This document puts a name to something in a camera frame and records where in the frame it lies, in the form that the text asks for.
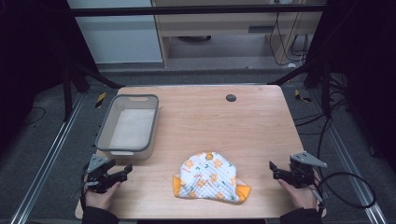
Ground grey plastic bin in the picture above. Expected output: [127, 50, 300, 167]
[94, 93, 161, 163]

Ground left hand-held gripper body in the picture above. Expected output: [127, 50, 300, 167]
[83, 154, 111, 194]

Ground yellow black tape strip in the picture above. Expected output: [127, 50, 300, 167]
[94, 91, 107, 109]
[293, 89, 313, 104]

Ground wooden shelf unit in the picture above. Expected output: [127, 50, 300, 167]
[150, 0, 325, 68]

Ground white cabinet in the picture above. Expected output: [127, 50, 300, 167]
[66, 0, 164, 65]

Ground black metal stand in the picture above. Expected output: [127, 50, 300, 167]
[266, 57, 333, 119]
[60, 50, 126, 123]

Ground black horizontal frame bar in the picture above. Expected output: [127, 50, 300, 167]
[67, 4, 327, 17]

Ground white orange quilted cloth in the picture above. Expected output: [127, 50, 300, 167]
[172, 150, 252, 205]

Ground black hanging cables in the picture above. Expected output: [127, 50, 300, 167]
[268, 11, 310, 68]

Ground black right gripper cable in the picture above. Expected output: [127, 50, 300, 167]
[311, 171, 377, 210]

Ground thin black floor cable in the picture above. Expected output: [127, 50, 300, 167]
[21, 105, 47, 126]

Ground person's left hand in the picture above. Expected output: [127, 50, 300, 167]
[84, 181, 122, 211]

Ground person's right hand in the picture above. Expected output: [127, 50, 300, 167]
[277, 169, 322, 210]

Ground black floor cables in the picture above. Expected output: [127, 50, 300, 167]
[293, 74, 350, 162]

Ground aluminium floor rail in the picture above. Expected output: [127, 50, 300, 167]
[310, 92, 389, 224]
[9, 92, 86, 224]

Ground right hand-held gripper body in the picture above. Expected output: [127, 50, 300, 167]
[289, 150, 329, 189]

